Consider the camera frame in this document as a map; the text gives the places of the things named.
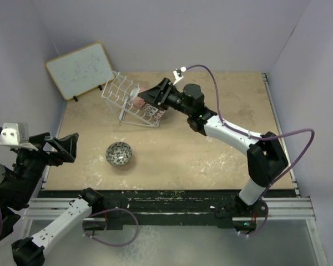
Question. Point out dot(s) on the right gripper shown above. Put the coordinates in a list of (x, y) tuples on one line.
[(155, 97)]

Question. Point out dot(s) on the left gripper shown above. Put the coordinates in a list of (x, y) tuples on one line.
[(65, 147)]

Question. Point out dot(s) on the brown patterned bowl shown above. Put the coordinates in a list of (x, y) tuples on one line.
[(146, 107)]

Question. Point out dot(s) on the red patterned bowl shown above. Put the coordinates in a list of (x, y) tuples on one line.
[(159, 114)]

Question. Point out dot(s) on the grey leaf bowl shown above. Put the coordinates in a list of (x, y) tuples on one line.
[(118, 153), (135, 99)]

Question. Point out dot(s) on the white wire dish rack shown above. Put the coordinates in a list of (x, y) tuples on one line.
[(116, 94)]

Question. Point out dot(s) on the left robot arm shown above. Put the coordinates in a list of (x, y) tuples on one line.
[(16, 188)]

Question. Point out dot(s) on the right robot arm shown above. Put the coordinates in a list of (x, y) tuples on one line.
[(265, 156)]

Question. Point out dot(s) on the yellow framed whiteboard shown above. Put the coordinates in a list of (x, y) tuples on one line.
[(80, 71)]

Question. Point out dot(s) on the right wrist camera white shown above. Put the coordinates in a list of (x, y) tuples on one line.
[(178, 74)]

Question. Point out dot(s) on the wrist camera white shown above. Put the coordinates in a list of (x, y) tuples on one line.
[(16, 136), (178, 74)]

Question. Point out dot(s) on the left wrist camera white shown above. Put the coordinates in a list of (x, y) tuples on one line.
[(16, 136)]

